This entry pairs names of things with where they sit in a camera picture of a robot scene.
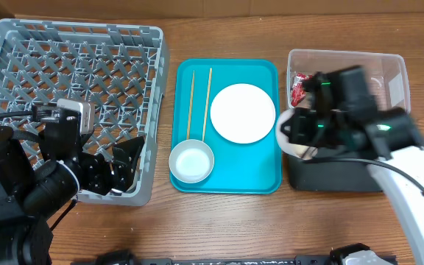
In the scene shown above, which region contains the grey shallow bowl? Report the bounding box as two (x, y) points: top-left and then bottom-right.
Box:
(169, 139), (215, 184)

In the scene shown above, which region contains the wooden chopstick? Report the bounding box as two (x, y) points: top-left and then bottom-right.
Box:
(186, 70), (195, 140)
(202, 68), (213, 142)

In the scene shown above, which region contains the large white plate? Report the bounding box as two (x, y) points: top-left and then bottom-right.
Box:
(210, 83), (276, 144)

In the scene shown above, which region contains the white rice bowl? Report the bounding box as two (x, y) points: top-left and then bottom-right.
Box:
(275, 109), (318, 160)

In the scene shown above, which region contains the red snack wrapper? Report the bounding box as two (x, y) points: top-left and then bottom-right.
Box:
(290, 73), (312, 107)

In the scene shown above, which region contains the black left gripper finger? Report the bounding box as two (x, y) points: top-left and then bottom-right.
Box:
(112, 136), (145, 173)
(111, 162), (138, 194)

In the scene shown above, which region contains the grey plastic dish rack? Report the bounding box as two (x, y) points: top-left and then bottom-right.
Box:
(0, 19), (169, 206)

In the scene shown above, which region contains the clear plastic bin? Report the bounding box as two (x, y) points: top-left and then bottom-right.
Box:
(286, 49), (411, 112)

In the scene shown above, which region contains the teal plastic tray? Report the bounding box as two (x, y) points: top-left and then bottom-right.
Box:
(170, 59), (282, 194)

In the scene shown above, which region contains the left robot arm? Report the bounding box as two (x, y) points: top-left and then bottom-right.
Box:
(0, 118), (144, 264)

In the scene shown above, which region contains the black food waste tray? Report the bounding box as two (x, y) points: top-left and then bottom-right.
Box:
(287, 155), (381, 192)

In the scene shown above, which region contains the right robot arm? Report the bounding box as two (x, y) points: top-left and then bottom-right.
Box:
(276, 66), (424, 264)

